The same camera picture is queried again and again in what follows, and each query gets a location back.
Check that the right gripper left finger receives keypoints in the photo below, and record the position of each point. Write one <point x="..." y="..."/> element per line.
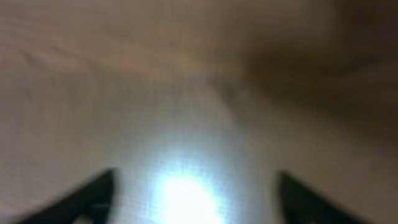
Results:
<point x="93" y="201"/>

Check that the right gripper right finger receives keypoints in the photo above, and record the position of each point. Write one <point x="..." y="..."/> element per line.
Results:
<point x="300" y="205"/>

